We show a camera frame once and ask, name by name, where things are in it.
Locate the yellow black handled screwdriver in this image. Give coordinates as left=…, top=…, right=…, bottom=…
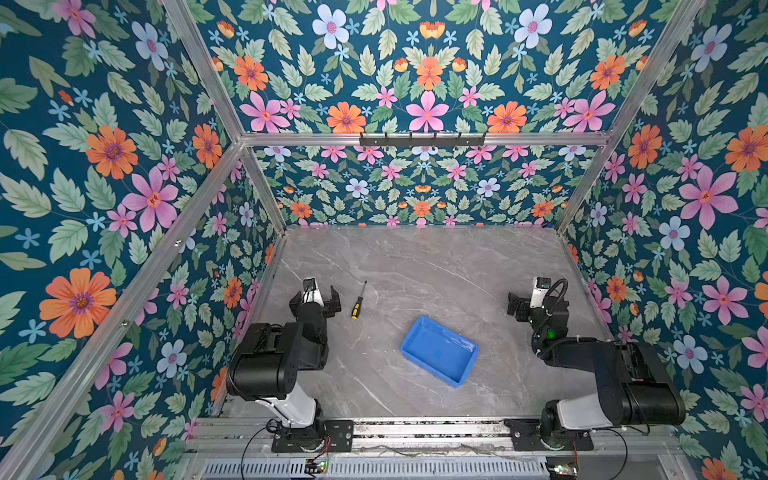
left=350, top=281, right=368, bottom=320

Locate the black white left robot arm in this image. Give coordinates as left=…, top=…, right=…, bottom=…
left=225, top=278, right=341, bottom=450

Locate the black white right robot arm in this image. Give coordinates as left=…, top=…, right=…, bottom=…
left=505, top=293, right=686, bottom=451

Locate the blue plastic bin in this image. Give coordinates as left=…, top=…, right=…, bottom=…
left=400, top=316, right=479, bottom=388

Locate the black hook rack bar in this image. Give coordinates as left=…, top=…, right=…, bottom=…
left=358, top=132, right=486, bottom=149

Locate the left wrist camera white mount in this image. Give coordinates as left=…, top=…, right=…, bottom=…
left=300, top=277, right=324, bottom=306

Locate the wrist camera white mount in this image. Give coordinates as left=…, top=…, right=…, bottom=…
left=529, top=276, right=552, bottom=308
left=300, top=277, right=324, bottom=306

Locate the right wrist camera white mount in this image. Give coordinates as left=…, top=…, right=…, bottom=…
left=529, top=276, right=552, bottom=308

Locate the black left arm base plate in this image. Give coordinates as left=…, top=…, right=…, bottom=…
left=271, top=420, right=355, bottom=455

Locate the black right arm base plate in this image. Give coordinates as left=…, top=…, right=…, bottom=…
left=503, top=419, right=594, bottom=452

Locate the aluminium mounting rail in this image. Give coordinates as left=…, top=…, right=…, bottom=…
left=187, top=416, right=683, bottom=457

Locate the white slotted cable duct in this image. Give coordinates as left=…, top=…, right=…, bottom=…
left=201, top=457, right=550, bottom=479

